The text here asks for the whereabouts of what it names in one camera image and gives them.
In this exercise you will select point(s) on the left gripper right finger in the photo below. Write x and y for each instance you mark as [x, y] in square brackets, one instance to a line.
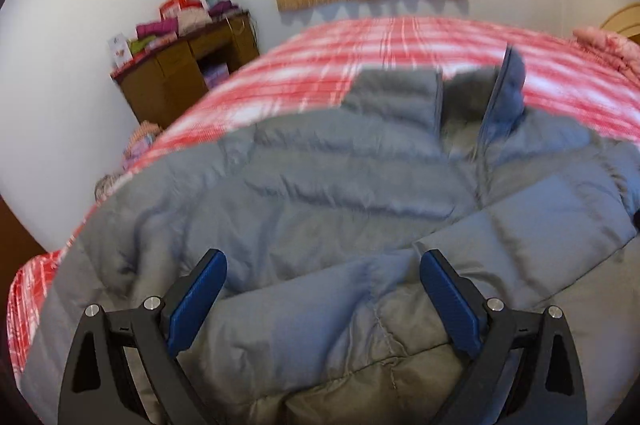
[523, 366]

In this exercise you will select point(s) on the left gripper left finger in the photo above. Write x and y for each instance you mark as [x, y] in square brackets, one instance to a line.
[98, 387]

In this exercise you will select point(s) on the grey puffer jacket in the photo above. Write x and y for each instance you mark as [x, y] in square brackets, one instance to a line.
[323, 217]

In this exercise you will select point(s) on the stacked folded clothes pile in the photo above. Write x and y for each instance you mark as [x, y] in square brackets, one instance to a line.
[179, 17]

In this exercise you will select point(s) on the colourful bundle beside bed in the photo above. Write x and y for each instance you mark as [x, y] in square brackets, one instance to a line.
[139, 142]

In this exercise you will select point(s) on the brown wooden desk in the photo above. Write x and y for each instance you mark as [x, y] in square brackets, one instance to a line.
[168, 81]

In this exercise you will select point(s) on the white greeting card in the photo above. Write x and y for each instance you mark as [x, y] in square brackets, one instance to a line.
[119, 50]

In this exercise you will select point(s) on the pink floral folded quilt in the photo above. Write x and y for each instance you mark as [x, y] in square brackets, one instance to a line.
[617, 51]

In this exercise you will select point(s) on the red white plaid bedsheet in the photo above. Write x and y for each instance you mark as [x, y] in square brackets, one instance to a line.
[315, 70]

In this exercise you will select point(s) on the cream wooden headboard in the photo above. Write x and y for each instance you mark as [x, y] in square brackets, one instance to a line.
[625, 22]

